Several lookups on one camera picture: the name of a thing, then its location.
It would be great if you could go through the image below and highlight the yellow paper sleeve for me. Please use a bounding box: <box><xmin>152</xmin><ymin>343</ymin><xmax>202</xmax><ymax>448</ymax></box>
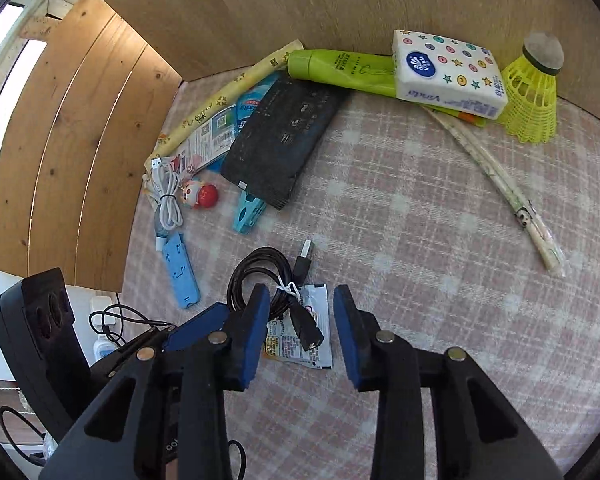
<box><xmin>145</xmin><ymin>39</ymin><xmax>305</xmax><ymax>181</ymax></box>

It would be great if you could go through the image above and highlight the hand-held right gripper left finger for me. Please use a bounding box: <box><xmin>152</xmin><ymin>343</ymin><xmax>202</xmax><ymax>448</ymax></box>
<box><xmin>39</xmin><ymin>282</ymin><xmax>272</xmax><ymax>480</ymax></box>

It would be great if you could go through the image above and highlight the white printed sachet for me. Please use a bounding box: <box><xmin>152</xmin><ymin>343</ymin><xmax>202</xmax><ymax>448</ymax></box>
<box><xmin>262</xmin><ymin>282</ymin><xmax>333</xmax><ymax>370</ymax></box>

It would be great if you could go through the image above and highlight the white power adapter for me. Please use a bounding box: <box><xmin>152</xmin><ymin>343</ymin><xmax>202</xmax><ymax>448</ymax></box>
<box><xmin>91</xmin><ymin>296</ymin><xmax>123</xmax><ymax>321</ymax></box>

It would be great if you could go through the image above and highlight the black box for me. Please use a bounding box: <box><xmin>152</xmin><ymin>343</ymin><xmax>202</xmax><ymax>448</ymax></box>
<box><xmin>220</xmin><ymin>71</ymin><xmax>353</xmax><ymax>211</ymax></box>

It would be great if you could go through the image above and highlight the blue and white packet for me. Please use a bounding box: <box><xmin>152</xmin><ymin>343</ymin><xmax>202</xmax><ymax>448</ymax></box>
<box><xmin>177</xmin><ymin>72</ymin><xmax>283</xmax><ymax>176</ymax></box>

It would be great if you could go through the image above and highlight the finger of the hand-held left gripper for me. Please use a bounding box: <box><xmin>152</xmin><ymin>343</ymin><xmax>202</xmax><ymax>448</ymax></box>
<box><xmin>161</xmin><ymin>304</ymin><xmax>231</xmax><ymax>353</ymax></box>
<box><xmin>90</xmin><ymin>325</ymin><xmax>177</xmax><ymax>378</ymax></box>

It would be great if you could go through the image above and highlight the white usb cable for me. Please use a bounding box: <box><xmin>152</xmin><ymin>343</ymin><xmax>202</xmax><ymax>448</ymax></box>
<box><xmin>150</xmin><ymin>157</ymin><xmax>186</xmax><ymax>251</ymax></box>

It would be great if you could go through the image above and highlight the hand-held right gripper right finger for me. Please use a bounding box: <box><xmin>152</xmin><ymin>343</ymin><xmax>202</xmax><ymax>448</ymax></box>
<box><xmin>332</xmin><ymin>284</ymin><xmax>563</xmax><ymax>480</ymax></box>

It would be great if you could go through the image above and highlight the blue clothes peg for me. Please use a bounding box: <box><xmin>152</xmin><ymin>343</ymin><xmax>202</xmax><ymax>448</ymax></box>
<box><xmin>231</xmin><ymin>192</ymin><xmax>268</xmax><ymax>233</ymax></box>

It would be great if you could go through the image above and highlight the star printed tissue pack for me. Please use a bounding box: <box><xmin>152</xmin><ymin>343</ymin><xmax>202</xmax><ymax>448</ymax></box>
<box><xmin>392</xmin><ymin>30</ymin><xmax>508</xmax><ymax>121</ymax></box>

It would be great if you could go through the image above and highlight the wooden board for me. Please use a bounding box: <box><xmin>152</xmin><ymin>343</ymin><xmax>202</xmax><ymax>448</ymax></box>
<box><xmin>55</xmin><ymin>0</ymin><xmax>600</xmax><ymax>136</ymax></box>

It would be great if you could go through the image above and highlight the black usb cable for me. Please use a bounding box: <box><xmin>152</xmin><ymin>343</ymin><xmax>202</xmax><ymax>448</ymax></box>
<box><xmin>226</xmin><ymin>239</ymin><xmax>326</xmax><ymax>353</ymax></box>

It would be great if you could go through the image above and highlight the pink checked tablecloth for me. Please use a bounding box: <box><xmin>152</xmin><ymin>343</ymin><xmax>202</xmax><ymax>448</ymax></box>
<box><xmin>122</xmin><ymin>67</ymin><xmax>600</xmax><ymax>480</ymax></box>

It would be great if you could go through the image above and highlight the red doll keychain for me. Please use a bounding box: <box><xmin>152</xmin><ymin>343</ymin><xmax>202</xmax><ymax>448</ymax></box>
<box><xmin>172</xmin><ymin>155</ymin><xmax>220</xmax><ymax>211</ymax></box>

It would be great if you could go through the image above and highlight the yellow shuttlecock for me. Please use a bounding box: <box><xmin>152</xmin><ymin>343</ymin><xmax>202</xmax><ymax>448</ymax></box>
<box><xmin>495</xmin><ymin>31</ymin><xmax>565</xmax><ymax>145</ymax></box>

